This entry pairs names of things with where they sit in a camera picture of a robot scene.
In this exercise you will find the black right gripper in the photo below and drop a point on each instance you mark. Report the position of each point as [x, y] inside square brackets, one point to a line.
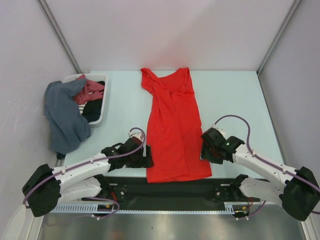
[205, 154]

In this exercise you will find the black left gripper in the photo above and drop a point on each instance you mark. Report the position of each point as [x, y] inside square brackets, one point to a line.
[144, 162]

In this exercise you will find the red tank top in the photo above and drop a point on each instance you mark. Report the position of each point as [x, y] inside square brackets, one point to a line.
[174, 128]

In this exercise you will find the grey-blue tank top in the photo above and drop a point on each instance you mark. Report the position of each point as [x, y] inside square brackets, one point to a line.
[68, 128]

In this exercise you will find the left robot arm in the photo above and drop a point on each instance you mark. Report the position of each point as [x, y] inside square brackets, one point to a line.
[86, 180]

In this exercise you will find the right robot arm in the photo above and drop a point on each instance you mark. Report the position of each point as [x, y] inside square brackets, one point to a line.
[295, 190]

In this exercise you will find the striped white black tank top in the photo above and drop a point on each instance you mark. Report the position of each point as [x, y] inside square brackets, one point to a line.
[81, 108]

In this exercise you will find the maroon tank top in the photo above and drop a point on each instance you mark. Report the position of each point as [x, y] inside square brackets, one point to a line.
[91, 91]

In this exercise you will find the white plastic laundry bin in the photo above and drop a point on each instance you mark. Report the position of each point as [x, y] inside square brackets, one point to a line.
[94, 77]

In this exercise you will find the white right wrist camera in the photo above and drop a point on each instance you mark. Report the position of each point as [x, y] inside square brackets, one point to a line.
[221, 131]

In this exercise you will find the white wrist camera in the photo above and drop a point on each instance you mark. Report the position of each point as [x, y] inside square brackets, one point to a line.
[221, 131]
[139, 135]

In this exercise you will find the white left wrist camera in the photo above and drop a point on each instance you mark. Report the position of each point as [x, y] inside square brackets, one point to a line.
[139, 135]

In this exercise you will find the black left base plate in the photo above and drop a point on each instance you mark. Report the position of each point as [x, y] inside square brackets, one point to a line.
[111, 188]

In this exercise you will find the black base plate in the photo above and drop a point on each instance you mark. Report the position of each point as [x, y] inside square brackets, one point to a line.
[111, 188]
[225, 193]

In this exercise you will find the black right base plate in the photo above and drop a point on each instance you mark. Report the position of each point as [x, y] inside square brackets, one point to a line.
[225, 193]

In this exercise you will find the grey slotted cable duct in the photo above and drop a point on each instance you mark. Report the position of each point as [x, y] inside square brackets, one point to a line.
[104, 208]

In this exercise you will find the right aluminium corner post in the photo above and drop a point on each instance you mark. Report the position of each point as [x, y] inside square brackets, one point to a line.
[279, 35]

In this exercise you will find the aluminium corner post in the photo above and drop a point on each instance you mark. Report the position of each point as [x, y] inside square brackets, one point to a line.
[48, 14]
[279, 35]

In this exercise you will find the left aluminium corner post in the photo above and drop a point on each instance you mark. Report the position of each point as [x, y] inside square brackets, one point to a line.
[48, 14]

